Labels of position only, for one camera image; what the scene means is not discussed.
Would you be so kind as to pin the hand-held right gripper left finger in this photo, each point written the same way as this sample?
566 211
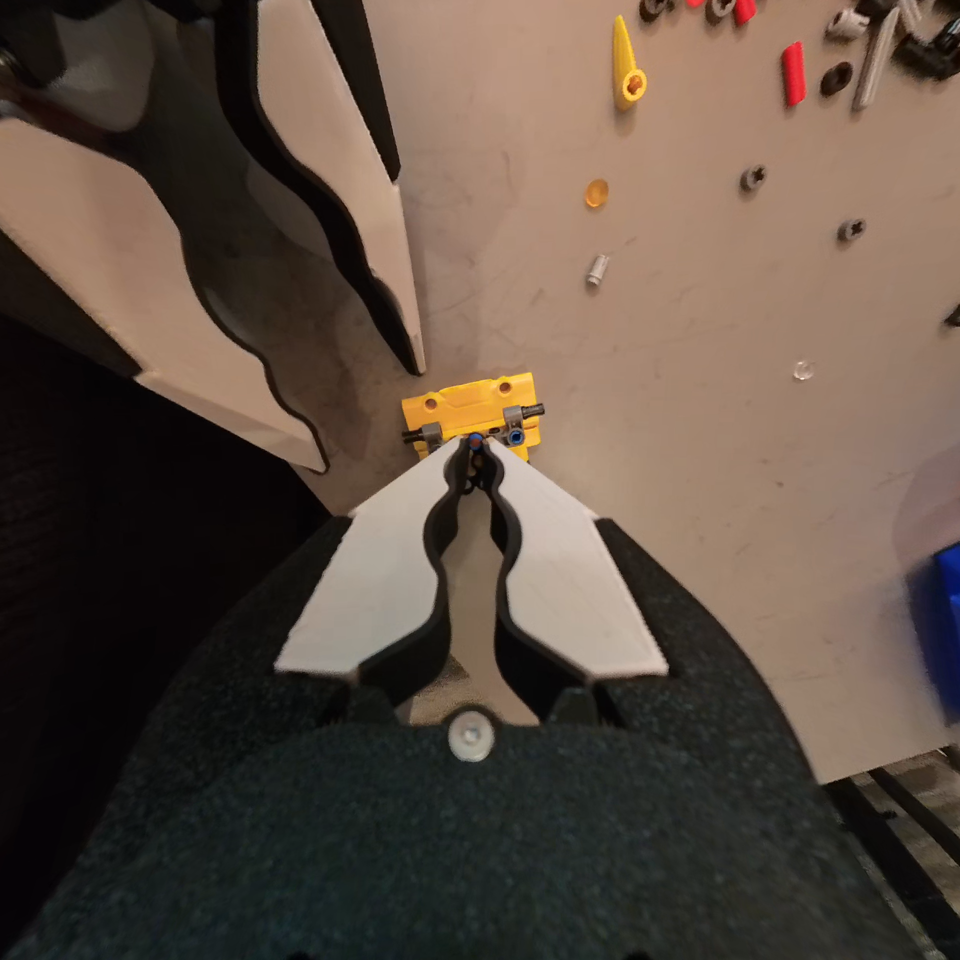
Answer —
367 592

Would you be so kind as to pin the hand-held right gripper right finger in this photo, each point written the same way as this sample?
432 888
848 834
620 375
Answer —
577 600

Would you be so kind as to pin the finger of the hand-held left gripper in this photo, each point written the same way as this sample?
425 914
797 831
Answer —
330 135
112 247

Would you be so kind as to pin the small yellow toy brick assembly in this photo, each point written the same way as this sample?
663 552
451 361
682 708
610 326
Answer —
480 401

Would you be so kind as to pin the pile of toy building pieces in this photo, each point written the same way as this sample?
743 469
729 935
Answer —
874 64

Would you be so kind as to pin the orange round stud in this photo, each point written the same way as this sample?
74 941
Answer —
596 193

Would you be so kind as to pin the light grey toy pin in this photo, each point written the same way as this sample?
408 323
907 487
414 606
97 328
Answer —
597 270

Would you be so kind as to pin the yellow tooth piece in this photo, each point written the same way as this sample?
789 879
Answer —
624 67

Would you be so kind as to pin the clear round stud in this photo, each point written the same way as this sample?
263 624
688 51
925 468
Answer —
804 370

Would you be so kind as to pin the blue storage bin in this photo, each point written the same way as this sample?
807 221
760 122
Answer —
941 637

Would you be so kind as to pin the dark grey toy bush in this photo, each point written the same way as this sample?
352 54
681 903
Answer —
753 178
851 231

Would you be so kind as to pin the red toy pin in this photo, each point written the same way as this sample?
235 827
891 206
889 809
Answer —
793 73

